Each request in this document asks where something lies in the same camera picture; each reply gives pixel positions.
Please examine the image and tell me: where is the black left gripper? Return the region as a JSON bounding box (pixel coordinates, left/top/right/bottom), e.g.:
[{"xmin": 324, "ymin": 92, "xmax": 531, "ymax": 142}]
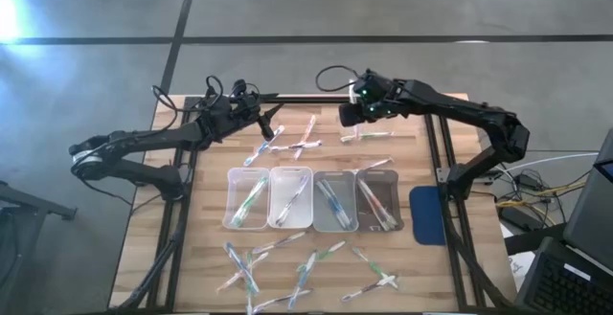
[{"xmin": 224, "ymin": 79, "xmax": 284, "ymax": 141}]

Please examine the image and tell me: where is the orange white wrapped toothbrush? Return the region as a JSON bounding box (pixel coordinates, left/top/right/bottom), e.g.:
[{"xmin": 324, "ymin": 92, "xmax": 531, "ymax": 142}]
[
  {"xmin": 292, "ymin": 114, "xmax": 318, "ymax": 162},
  {"xmin": 216, "ymin": 251, "xmax": 270, "ymax": 293},
  {"xmin": 358, "ymin": 183, "xmax": 392, "ymax": 233}
]

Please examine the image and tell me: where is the dark translucent plastic bin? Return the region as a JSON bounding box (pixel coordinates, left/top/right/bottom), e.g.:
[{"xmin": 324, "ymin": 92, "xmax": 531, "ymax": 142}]
[{"xmin": 354, "ymin": 169, "xmax": 405, "ymax": 234}]

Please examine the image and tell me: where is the white plastic bin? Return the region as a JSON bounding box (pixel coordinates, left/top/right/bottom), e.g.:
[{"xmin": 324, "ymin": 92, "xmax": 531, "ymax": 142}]
[{"xmin": 266, "ymin": 166, "xmax": 315, "ymax": 230}]

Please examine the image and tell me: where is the clear plastic bin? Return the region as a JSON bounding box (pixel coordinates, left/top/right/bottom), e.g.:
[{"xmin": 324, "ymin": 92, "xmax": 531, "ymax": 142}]
[{"xmin": 222, "ymin": 167, "xmax": 271, "ymax": 231}]

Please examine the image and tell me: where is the grey metal mounting plate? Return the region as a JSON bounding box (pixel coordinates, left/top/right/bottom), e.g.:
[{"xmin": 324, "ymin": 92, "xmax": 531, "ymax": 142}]
[{"xmin": 434, "ymin": 166, "xmax": 454, "ymax": 186}]

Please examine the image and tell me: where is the grey plastic bin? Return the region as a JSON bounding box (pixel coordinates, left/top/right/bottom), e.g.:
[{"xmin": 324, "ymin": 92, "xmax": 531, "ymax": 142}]
[{"xmin": 311, "ymin": 169, "xmax": 359, "ymax": 234}]

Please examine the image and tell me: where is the blue mat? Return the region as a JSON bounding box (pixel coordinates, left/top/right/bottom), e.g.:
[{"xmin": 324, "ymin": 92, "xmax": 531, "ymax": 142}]
[{"xmin": 409, "ymin": 185, "xmax": 449, "ymax": 247}]

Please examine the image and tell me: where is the black power adapter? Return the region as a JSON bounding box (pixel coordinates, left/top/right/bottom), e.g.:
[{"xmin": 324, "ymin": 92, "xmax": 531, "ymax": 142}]
[{"xmin": 497, "ymin": 207, "xmax": 533, "ymax": 233}]

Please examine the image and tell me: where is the white paper sheet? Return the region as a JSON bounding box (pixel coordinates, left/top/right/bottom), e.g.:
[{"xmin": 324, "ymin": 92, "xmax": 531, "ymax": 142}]
[{"xmin": 506, "ymin": 250, "xmax": 538, "ymax": 278}]

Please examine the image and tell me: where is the black equipment stand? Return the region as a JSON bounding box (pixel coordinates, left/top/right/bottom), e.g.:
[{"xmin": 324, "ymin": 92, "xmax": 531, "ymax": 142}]
[{"xmin": 0, "ymin": 180, "xmax": 79, "ymax": 315}]

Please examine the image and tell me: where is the dark grey monitor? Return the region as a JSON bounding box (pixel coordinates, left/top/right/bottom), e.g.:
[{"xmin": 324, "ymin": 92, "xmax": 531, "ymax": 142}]
[{"xmin": 562, "ymin": 127, "xmax": 613, "ymax": 271}]

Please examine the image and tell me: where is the black laptop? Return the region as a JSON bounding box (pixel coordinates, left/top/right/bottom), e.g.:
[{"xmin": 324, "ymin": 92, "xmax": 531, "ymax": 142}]
[{"xmin": 514, "ymin": 236, "xmax": 613, "ymax": 315}]

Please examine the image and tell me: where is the black table frame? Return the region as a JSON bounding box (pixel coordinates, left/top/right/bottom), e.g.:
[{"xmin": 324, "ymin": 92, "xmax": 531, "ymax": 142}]
[{"xmin": 109, "ymin": 95, "xmax": 528, "ymax": 315}]

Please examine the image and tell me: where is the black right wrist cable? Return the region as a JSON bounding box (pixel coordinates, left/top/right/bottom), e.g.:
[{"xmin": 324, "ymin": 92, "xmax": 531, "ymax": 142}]
[{"xmin": 314, "ymin": 64, "xmax": 360, "ymax": 94}]

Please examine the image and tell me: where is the white cable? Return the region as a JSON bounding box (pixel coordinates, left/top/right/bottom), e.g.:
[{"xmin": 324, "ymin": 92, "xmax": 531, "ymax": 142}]
[{"xmin": 505, "ymin": 151, "xmax": 600, "ymax": 175}]

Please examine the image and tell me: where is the yellow cable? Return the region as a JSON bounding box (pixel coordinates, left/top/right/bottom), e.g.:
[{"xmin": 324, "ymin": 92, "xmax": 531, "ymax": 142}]
[{"xmin": 495, "ymin": 180, "xmax": 590, "ymax": 210}]

